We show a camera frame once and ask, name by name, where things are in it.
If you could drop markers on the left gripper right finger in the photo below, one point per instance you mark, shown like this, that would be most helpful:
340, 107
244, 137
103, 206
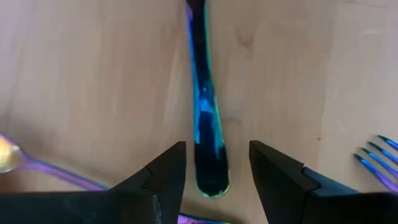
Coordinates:
280, 193

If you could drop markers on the iridescent knife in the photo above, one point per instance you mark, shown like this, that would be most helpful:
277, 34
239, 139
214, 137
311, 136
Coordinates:
206, 124

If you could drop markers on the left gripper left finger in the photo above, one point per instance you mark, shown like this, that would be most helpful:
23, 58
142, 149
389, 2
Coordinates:
149, 199

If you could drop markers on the iridescent spoon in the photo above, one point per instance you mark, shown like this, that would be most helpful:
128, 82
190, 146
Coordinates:
6, 154

